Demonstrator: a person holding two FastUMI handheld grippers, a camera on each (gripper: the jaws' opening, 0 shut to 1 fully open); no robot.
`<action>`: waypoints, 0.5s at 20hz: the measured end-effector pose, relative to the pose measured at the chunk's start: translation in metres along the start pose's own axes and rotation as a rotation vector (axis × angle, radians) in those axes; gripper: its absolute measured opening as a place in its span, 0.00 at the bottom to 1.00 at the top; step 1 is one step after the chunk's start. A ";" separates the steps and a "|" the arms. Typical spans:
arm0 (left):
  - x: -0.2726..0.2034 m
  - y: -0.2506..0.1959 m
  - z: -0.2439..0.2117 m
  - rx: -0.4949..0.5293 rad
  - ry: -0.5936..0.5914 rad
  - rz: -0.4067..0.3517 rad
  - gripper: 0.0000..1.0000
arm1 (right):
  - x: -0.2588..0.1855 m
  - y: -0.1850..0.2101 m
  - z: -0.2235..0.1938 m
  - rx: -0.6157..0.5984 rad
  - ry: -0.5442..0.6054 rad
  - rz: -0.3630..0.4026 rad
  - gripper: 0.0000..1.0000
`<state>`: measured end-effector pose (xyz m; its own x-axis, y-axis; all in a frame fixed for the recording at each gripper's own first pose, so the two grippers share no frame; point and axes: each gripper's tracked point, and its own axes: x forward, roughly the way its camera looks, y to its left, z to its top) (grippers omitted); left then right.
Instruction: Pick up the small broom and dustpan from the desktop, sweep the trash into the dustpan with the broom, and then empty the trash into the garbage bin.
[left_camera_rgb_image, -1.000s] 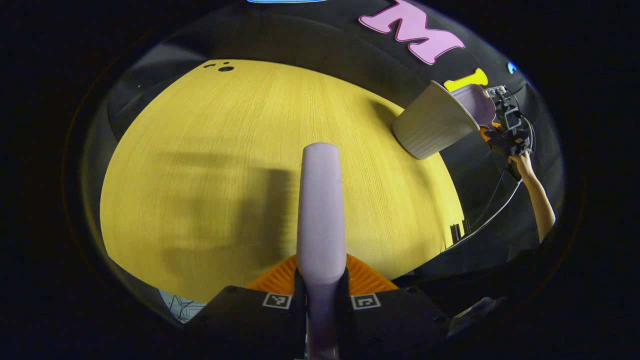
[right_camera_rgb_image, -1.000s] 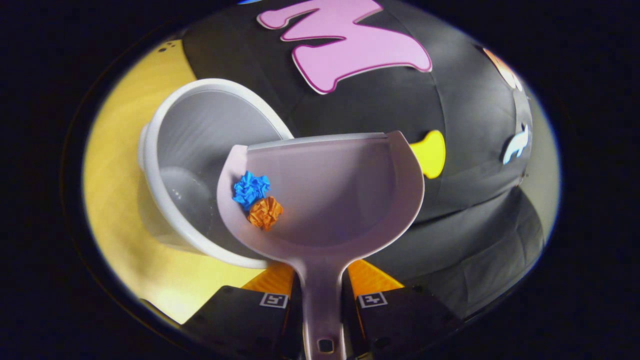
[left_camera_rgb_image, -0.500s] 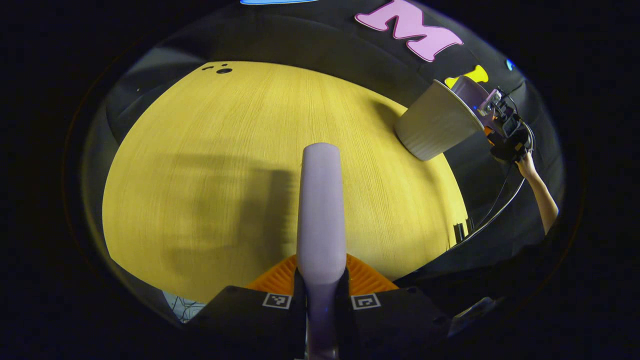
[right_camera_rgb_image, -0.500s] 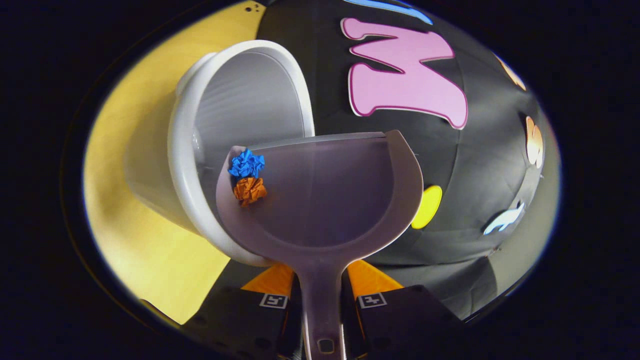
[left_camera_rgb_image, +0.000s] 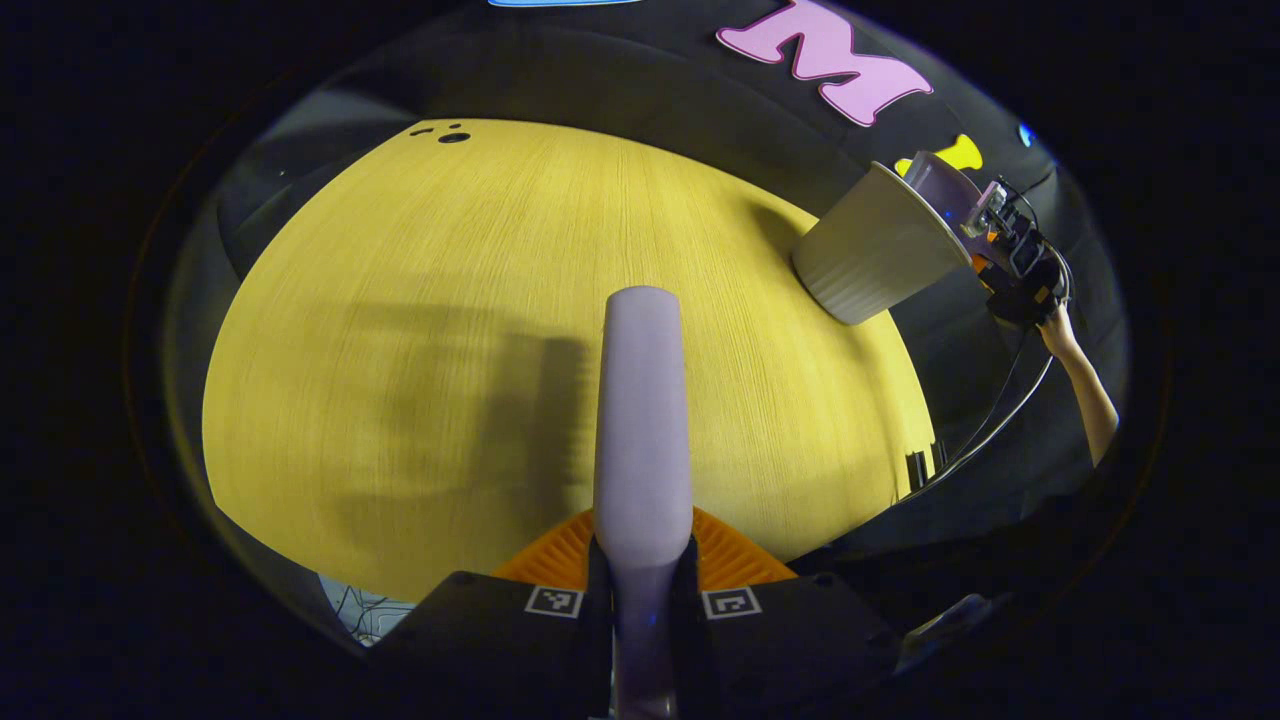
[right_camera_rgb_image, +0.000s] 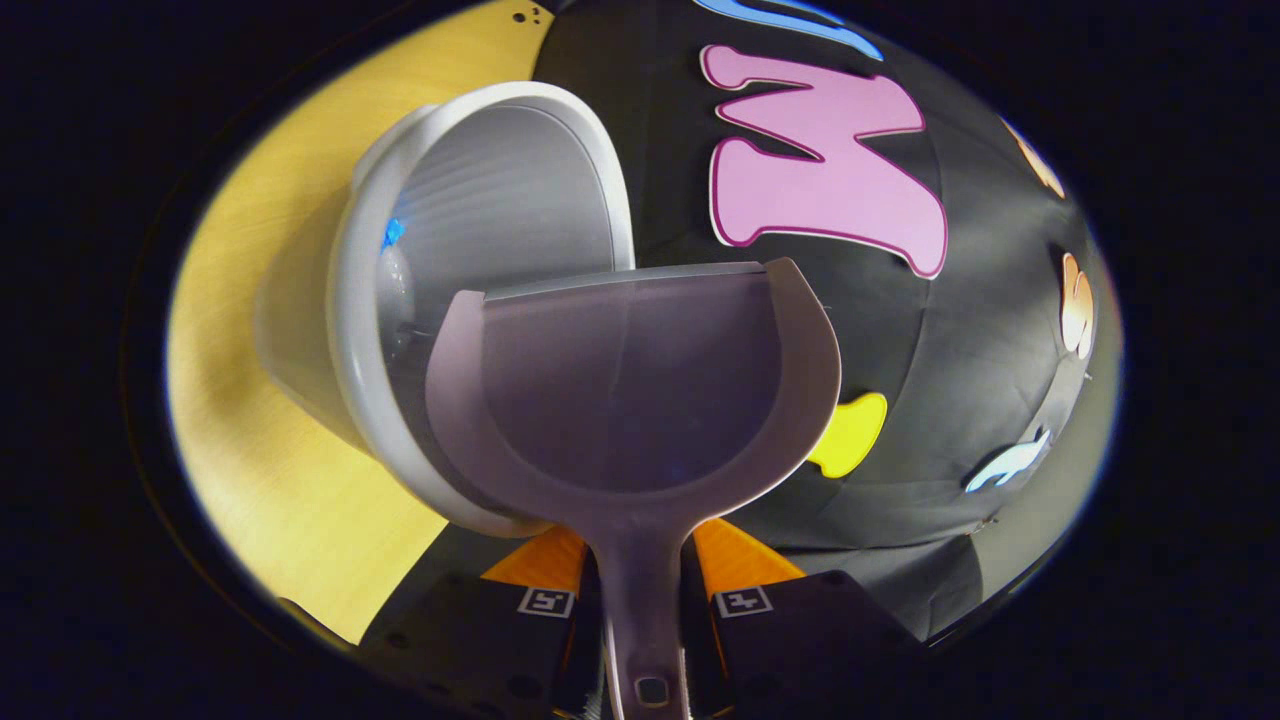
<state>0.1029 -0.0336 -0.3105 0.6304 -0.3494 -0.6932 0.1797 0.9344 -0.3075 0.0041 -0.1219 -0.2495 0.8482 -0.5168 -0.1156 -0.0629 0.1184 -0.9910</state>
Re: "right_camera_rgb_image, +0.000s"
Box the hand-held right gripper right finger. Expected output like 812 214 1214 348
685 518 926 720

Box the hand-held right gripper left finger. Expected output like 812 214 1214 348
360 525 606 720

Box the white ribbed garbage bin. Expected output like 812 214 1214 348
255 82 638 539

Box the pale purple dustpan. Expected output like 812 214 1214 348
425 258 843 720

